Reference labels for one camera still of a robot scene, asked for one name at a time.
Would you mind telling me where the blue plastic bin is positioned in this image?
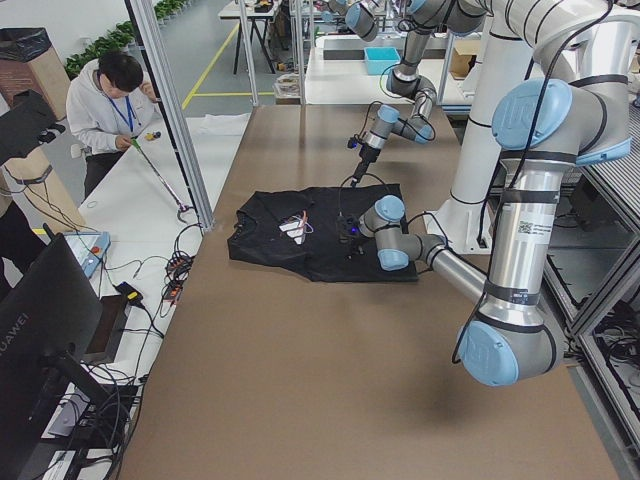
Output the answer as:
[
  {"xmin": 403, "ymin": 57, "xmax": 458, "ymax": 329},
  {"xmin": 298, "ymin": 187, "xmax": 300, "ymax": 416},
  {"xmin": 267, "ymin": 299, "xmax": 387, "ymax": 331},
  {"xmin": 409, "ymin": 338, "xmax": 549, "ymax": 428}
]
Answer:
[{"xmin": 364, "ymin": 47, "xmax": 401, "ymax": 76}]

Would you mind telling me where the white side table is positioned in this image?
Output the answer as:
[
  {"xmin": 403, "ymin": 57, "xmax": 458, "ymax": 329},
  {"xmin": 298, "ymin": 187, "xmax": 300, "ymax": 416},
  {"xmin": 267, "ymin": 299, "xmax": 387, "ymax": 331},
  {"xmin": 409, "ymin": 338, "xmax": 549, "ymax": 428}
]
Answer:
[{"xmin": 80, "ymin": 122, "xmax": 228, "ymax": 436}]

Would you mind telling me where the metal rod tool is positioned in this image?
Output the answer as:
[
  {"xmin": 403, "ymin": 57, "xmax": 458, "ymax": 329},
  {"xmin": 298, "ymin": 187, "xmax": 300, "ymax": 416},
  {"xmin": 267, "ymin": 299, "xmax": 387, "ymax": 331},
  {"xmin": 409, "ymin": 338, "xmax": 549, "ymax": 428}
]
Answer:
[{"xmin": 131, "ymin": 138, "xmax": 194, "ymax": 223}]

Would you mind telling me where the cardboard box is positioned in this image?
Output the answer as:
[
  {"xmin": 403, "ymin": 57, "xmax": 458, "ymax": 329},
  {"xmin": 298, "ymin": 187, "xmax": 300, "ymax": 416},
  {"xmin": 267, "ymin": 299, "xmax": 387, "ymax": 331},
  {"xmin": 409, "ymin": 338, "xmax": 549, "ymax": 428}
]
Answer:
[{"xmin": 449, "ymin": 39, "xmax": 481, "ymax": 80}]

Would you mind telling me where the black t-shirt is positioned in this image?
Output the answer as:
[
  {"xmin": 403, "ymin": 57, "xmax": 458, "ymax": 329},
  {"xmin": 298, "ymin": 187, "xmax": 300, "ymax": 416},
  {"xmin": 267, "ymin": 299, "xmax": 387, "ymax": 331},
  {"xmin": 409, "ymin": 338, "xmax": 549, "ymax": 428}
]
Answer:
[{"xmin": 228, "ymin": 184, "xmax": 418, "ymax": 283}]

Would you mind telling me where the teach pendant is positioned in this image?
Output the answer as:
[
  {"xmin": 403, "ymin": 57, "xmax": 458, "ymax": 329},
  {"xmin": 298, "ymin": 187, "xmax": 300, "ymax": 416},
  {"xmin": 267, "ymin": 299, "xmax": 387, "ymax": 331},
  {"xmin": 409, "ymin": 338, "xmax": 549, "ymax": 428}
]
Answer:
[{"xmin": 64, "ymin": 231, "xmax": 111, "ymax": 278}]

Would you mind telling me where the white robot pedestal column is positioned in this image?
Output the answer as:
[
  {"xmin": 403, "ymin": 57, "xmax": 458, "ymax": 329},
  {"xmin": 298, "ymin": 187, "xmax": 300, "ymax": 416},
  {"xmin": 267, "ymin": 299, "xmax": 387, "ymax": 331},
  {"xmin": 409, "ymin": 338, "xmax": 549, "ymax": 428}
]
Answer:
[{"xmin": 428, "ymin": 1, "xmax": 532, "ymax": 254}]

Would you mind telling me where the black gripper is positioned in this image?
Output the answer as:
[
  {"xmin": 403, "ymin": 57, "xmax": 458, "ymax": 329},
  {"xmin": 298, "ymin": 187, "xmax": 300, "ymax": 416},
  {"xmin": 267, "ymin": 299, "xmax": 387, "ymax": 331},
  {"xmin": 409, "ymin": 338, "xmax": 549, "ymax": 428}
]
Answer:
[
  {"xmin": 350, "ymin": 144, "xmax": 379, "ymax": 188},
  {"xmin": 345, "ymin": 235, "xmax": 365, "ymax": 259}
]

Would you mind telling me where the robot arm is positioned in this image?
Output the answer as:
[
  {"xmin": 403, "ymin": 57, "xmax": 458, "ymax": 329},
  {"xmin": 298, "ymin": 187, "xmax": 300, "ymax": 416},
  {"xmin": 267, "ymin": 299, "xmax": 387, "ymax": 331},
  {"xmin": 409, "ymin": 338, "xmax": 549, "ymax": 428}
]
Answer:
[
  {"xmin": 338, "ymin": 1, "xmax": 639, "ymax": 387},
  {"xmin": 348, "ymin": 1, "xmax": 487, "ymax": 186}
]

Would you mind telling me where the aluminium frame post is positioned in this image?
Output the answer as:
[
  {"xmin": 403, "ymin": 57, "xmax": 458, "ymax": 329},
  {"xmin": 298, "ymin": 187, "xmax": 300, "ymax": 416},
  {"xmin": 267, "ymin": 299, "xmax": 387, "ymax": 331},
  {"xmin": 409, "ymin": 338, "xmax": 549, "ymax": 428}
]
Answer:
[{"xmin": 125, "ymin": 0, "xmax": 215, "ymax": 232}]

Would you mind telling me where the black Huawei monitor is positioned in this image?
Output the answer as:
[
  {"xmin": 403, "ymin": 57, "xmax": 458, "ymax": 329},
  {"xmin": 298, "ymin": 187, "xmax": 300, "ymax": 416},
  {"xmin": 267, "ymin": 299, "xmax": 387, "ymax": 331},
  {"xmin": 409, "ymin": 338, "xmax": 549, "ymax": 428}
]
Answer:
[{"xmin": 1, "ymin": 234, "xmax": 108, "ymax": 479}]

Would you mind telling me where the person in white hoodie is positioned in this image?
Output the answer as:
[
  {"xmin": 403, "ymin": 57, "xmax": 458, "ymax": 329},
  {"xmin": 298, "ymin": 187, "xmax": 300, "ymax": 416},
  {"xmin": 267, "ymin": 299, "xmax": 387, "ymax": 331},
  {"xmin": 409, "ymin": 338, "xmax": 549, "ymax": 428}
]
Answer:
[{"xmin": 66, "ymin": 50, "xmax": 159, "ymax": 195}]

